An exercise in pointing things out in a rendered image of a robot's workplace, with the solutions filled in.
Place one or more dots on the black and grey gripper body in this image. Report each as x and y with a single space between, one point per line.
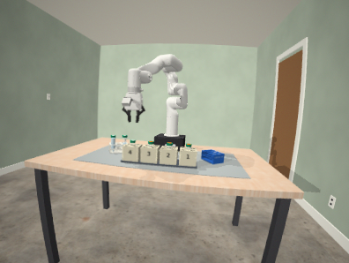
136 96

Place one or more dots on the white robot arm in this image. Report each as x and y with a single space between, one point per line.
143 75

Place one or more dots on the blue tube rack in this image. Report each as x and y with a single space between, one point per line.
215 157

